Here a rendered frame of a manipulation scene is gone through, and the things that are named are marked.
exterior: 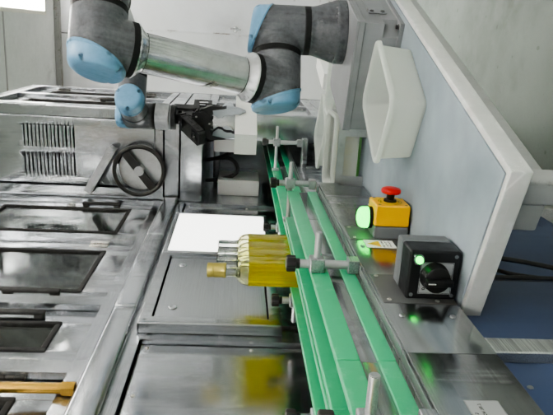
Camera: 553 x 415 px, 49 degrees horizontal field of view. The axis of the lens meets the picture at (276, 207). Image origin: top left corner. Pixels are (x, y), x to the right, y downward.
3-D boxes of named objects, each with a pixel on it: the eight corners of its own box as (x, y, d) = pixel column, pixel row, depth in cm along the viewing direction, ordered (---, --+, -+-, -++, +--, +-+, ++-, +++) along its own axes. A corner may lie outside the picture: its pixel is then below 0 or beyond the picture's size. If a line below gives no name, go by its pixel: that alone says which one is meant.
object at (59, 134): (210, 165, 319) (36, 158, 313) (211, 94, 309) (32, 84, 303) (201, 202, 252) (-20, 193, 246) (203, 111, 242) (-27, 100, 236)
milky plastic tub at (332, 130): (349, 181, 187) (321, 180, 186) (355, 109, 181) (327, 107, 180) (359, 196, 170) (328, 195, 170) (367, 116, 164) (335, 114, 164)
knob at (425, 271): (446, 290, 94) (453, 299, 91) (417, 289, 94) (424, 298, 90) (449, 263, 93) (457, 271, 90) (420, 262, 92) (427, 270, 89)
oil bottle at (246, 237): (315, 254, 164) (236, 252, 162) (317, 235, 162) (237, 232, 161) (318, 263, 158) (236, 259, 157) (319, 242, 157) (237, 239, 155)
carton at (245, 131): (256, 96, 181) (236, 95, 181) (257, 135, 162) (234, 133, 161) (255, 114, 185) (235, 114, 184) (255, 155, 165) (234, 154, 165)
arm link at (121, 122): (113, 123, 167) (118, 131, 176) (153, 124, 168) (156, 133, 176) (114, 95, 168) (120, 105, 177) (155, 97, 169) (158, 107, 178)
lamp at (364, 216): (368, 224, 127) (353, 223, 126) (369, 203, 125) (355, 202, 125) (372, 230, 122) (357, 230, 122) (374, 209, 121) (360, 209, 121)
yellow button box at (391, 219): (400, 229, 129) (365, 227, 128) (404, 195, 127) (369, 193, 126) (409, 240, 122) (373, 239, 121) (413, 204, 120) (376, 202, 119)
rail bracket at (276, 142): (318, 170, 233) (260, 168, 232) (322, 127, 229) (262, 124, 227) (320, 174, 229) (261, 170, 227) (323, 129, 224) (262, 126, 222)
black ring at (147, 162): (166, 194, 250) (114, 193, 249) (167, 144, 245) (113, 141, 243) (165, 198, 246) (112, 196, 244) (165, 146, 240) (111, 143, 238)
